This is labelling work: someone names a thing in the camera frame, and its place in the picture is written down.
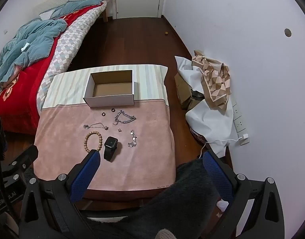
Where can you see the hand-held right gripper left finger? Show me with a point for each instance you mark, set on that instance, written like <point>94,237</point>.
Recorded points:
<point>85,174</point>

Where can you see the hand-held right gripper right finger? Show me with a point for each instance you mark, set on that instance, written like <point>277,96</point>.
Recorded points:
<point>217,174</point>

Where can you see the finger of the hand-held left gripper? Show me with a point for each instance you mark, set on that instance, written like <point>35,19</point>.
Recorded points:
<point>24,158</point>

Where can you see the black belt coil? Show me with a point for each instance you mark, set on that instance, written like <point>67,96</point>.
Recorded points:
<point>110,143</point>

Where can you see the white cardboard box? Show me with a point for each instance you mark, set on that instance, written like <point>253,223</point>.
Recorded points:
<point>110,100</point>

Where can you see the crumpled white paper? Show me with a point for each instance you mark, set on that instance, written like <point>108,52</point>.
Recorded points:
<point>222,204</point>

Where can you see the white charger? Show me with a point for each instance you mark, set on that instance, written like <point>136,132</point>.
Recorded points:
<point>245,137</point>

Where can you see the white cloth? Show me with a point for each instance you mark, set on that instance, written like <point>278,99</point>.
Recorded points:
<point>212,122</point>

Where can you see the pink striped table cloth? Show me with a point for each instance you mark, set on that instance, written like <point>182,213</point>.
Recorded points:
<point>142,154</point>

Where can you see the red patterned blanket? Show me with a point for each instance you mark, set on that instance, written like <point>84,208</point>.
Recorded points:
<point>30,79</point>

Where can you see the grey knit slipper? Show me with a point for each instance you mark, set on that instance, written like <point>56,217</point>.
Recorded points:
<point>165,234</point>

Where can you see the brown cardboard boxes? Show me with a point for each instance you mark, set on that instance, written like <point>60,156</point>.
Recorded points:
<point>183,89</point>

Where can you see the brown patterned scarf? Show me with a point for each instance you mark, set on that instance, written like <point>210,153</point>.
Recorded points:
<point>214,79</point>

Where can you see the white tag on quilt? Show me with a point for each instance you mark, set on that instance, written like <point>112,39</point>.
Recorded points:
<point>25,46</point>

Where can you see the blue quilt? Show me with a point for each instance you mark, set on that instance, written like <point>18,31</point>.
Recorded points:
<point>35,42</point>

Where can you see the wooden bed leg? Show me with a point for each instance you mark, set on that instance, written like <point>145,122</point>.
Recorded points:
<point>105,15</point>

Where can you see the round wall cap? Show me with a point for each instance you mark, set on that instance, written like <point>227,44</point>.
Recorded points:
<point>288,32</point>

